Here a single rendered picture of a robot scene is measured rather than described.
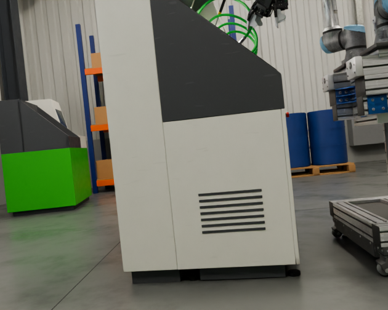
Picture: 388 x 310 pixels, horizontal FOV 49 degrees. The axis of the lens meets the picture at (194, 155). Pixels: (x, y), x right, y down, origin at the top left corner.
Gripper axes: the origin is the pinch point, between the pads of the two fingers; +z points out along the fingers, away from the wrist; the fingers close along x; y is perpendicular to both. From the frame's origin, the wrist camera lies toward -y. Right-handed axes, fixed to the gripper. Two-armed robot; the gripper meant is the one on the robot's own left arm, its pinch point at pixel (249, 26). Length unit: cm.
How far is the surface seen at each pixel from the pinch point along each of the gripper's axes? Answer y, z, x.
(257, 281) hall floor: 85, 79, -50
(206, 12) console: -50, 21, 28
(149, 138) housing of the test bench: 6, 49, -59
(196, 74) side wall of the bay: 5.4, 17.2, -37.6
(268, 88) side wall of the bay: 35.0, 9.7, -21.6
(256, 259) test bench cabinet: 79, 71, -47
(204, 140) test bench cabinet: 27, 39, -44
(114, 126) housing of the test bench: -11, 52, -67
